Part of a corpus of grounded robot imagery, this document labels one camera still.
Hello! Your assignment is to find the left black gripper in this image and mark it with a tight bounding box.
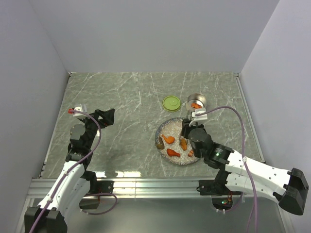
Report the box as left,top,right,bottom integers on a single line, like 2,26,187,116
80,108,114,149

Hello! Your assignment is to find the orange fish toy food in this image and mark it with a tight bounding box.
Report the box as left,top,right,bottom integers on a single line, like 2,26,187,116
190,102,202,109

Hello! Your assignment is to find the orange fried nugget toy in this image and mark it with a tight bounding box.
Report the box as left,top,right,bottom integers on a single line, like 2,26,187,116
179,138,187,151

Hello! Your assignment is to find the striped bacon toy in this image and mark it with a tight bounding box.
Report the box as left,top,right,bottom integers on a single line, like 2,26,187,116
188,150,194,157

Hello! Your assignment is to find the orange drumstick toy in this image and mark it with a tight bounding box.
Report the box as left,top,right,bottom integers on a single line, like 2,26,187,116
166,149,181,158

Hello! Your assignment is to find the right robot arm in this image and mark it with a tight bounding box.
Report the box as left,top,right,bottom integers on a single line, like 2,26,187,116
181,109,309,216

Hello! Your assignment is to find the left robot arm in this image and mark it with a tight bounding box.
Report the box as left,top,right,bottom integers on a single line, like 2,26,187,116
24,105,115,233

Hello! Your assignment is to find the beige metal lunch container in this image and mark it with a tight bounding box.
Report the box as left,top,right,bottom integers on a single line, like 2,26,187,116
186,93,207,112

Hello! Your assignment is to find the green round lid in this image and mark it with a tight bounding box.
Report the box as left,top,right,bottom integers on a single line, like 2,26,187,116
162,96,181,112

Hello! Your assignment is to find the orange chicken wing toy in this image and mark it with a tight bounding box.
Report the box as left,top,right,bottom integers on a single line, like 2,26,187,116
162,134,175,144

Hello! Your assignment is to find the speckled ceramic plate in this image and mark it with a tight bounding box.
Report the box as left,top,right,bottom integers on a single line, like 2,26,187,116
155,117,200,166

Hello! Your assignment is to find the brown green food piece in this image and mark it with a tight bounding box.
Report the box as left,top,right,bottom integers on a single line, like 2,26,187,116
156,137,165,150

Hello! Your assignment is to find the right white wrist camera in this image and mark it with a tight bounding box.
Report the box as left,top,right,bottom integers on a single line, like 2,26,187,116
189,108,207,126

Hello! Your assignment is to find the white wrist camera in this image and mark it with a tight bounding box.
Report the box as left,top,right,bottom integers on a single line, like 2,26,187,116
189,108,207,126
68,104,87,119

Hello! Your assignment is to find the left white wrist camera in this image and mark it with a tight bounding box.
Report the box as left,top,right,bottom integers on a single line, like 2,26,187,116
68,104,87,119

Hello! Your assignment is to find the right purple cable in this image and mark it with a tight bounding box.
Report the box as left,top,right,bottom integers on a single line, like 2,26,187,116
196,106,259,233

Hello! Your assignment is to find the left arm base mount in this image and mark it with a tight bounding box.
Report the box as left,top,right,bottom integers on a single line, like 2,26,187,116
79,171,114,210

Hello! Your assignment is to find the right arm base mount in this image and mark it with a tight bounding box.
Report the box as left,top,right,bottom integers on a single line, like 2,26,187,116
196,170,243,214

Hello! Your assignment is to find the aluminium frame rail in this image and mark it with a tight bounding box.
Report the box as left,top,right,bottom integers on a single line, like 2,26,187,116
26,178,246,199

